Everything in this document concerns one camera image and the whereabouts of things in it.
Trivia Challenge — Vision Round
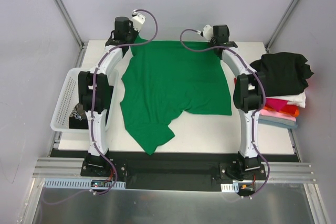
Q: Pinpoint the green t shirt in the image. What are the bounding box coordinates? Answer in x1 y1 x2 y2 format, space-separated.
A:
120 37 232 155

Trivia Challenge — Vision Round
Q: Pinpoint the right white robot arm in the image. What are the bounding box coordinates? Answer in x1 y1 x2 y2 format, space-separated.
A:
203 25 265 181

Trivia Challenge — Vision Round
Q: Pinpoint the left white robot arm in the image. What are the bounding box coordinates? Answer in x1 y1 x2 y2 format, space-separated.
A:
78 13 145 177

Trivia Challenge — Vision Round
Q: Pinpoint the folded black t shirt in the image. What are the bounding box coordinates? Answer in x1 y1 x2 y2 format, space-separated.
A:
250 52 313 97

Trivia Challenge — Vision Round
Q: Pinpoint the white plastic laundry basket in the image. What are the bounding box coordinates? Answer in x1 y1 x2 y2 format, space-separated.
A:
50 68 119 133

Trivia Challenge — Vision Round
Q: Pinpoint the folded magenta t shirt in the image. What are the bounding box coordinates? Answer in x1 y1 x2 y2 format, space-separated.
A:
266 98 288 112

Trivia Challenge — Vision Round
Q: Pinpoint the black t shirt in basket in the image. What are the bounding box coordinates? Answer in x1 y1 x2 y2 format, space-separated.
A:
68 103 88 130

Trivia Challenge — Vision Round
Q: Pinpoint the folded pink t shirt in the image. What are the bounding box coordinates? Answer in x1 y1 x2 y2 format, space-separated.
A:
260 109 296 122

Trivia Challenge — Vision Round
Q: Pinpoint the folded red t shirt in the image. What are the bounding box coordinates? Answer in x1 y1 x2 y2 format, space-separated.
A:
279 104 300 117

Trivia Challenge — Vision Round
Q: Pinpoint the folded white t shirt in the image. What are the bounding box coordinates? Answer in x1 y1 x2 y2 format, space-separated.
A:
282 92 306 108

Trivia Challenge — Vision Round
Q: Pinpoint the folded orange t shirt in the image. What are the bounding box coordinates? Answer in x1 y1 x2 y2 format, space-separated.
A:
261 104 300 119

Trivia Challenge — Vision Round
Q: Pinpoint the folded grey t shirt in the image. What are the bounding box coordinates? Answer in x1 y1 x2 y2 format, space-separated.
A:
259 115 297 129

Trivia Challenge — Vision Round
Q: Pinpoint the folded light blue t shirt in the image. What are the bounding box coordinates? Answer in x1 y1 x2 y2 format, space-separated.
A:
258 119 298 129

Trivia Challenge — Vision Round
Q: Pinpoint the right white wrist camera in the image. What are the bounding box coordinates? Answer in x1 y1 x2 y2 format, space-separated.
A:
197 25 213 40

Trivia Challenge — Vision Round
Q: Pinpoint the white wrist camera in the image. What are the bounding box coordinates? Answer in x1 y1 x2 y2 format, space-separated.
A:
197 25 213 40
131 10 146 32

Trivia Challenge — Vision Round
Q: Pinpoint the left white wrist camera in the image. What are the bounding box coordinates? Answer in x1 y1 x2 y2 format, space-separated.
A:
131 10 146 32

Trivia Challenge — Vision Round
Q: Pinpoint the left aluminium frame post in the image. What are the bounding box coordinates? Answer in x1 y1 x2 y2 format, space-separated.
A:
39 0 87 49

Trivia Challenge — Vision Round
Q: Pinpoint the aluminium frame post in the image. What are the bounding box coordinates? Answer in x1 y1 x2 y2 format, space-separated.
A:
39 0 87 49
265 0 301 52

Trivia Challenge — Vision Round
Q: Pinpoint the right aluminium frame post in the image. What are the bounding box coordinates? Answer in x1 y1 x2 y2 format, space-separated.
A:
265 0 301 52

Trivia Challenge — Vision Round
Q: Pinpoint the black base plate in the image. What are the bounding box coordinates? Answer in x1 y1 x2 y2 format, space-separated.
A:
78 151 274 190

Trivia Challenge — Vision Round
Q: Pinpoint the aluminium front rail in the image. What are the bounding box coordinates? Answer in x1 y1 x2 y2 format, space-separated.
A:
32 157 317 184

